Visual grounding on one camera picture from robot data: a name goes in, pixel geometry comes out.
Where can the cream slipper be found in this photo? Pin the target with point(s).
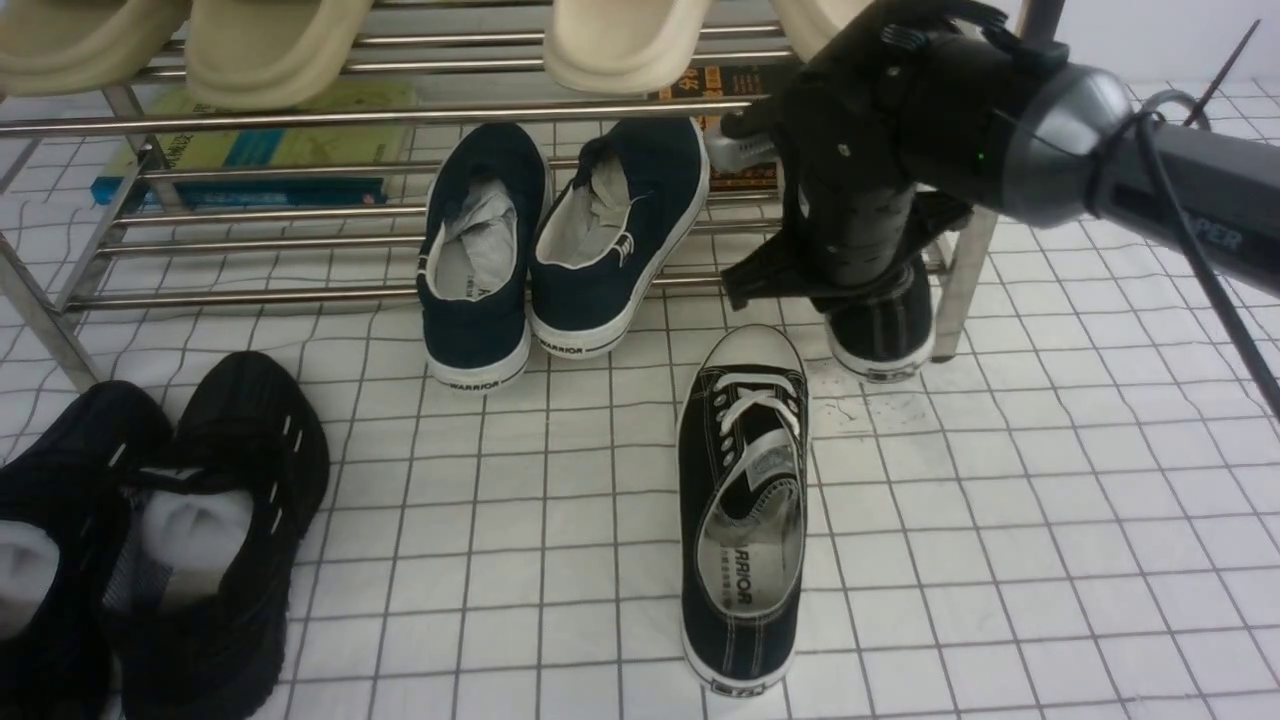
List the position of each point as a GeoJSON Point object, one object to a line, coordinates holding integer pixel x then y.
{"type": "Point", "coordinates": [621, 47]}
{"type": "Point", "coordinates": [809, 25]}

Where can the black mesh sneaker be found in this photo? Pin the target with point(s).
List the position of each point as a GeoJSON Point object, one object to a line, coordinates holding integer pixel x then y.
{"type": "Point", "coordinates": [196, 607]}
{"type": "Point", "coordinates": [64, 524]}

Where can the beige slipper far left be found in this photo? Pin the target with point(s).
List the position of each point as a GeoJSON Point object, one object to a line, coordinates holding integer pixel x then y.
{"type": "Point", "coordinates": [52, 48]}

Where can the beige slipper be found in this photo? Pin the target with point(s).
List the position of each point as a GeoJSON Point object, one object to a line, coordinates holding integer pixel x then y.
{"type": "Point", "coordinates": [265, 55]}
{"type": "Point", "coordinates": [52, 48]}

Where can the black mesh sneaker left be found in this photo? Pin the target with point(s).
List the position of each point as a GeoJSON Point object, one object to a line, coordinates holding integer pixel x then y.
{"type": "Point", "coordinates": [64, 524]}

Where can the green blue book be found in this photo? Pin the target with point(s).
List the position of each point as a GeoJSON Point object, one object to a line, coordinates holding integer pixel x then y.
{"type": "Point", "coordinates": [237, 149]}

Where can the silver metal shoe rack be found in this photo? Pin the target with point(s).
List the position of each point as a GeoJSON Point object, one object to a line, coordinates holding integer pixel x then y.
{"type": "Point", "coordinates": [56, 321]}

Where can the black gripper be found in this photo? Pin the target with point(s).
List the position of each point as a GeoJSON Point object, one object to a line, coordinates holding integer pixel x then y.
{"type": "Point", "coordinates": [852, 219]}

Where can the cream slipper far right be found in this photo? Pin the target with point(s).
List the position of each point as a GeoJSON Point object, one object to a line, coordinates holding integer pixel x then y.
{"type": "Point", "coordinates": [809, 25]}

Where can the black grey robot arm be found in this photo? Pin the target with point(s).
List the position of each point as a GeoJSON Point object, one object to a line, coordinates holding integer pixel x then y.
{"type": "Point", "coordinates": [1021, 130]}

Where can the black orange box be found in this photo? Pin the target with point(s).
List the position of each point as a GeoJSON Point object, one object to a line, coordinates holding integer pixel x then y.
{"type": "Point", "coordinates": [733, 80]}

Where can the navy canvas shoe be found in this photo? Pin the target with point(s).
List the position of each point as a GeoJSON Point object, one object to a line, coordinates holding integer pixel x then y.
{"type": "Point", "coordinates": [484, 208]}
{"type": "Point", "coordinates": [636, 193]}

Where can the black canvas sneaker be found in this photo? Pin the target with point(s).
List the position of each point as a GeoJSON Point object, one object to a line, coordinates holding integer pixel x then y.
{"type": "Point", "coordinates": [742, 446]}
{"type": "Point", "coordinates": [889, 339]}

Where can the black mesh sneaker right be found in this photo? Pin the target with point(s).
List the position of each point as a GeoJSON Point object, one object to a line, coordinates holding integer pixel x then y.
{"type": "Point", "coordinates": [196, 607]}

